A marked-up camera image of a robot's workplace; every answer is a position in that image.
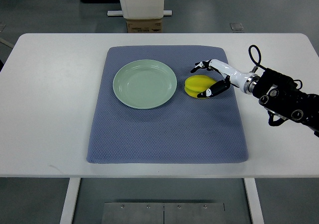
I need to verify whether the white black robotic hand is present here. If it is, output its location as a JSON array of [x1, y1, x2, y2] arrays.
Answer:
[[191, 59, 260, 99]]

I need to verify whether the yellow starfruit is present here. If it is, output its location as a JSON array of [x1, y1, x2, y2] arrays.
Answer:
[[184, 75, 217, 99]]

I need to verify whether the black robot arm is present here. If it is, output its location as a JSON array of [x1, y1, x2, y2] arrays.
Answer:
[[246, 45, 319, 136]]

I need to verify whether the pale green round plate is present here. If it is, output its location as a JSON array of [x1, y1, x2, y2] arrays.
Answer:
[[113, 59, 177, 110]]

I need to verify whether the grey metal floor plate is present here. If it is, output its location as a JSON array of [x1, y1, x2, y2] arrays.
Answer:
[[102, 203, 227, 224]]

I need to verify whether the small grey floor socket cover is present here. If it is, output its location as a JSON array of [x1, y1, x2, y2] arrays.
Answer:
[[230, 22, 244, 31]]

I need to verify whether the blue textured table mat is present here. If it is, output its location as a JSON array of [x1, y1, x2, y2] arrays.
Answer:
[[87, 45, 249, 164]]

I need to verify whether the right white table leg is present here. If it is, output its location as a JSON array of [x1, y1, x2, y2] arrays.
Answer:
[[244, 178, 264, 224]]

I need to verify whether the white table leg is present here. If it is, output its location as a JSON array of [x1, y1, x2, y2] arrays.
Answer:
[[244, 178, 264, 224], [60, 178, 81, 224]]

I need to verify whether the brown cardboard box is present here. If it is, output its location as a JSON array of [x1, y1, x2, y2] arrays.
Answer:
[[126, 18, 162, 33]]

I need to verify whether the white machine column base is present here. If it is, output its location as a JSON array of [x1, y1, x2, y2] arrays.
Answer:
[[107, 0, 172, 19]]

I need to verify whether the left white table leg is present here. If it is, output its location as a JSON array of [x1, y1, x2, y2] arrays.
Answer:
[[60, 178, 81, 224]]

